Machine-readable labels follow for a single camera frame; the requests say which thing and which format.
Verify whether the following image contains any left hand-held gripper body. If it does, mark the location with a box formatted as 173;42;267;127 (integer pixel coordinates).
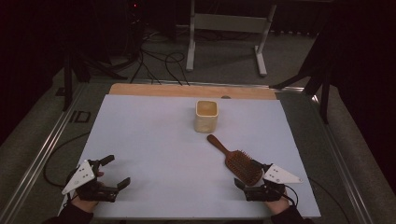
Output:
61;159;120;203

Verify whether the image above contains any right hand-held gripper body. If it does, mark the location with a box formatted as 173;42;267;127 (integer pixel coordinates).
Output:
244;163;304;203

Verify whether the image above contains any brown wooden hairbrush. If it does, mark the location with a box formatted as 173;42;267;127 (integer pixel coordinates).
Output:
206;133;264;187

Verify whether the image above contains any beige square cup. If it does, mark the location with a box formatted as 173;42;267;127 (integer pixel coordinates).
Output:
193;99;219;134

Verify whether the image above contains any person's left hand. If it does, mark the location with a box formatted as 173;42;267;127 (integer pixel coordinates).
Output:
70;170;106;215

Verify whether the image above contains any person's right hand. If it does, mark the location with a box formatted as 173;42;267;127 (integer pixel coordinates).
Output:
264;193;291;216

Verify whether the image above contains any white table mat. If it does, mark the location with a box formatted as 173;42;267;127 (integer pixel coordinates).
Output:
57;94;321;219

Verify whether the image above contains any black metal stand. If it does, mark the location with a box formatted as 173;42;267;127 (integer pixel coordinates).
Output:
61;50;129;112
269;29;332;125

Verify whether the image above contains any right hand-held gripper cable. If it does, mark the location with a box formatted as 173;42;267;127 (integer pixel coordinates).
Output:
280;184;300;207

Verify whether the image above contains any black floor cable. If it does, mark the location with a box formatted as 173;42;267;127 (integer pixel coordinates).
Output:
307;176;351;224
42;132;92;189

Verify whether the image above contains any aluminium frame rail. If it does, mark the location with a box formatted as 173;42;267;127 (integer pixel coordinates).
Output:
0;83;88;224
311;92;375;224

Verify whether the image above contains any bundle of black floor cables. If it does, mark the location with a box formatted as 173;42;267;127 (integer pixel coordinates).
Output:
130;29;191;87

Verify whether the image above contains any white metal table frame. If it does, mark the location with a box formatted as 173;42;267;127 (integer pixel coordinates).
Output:
185;0;278;77

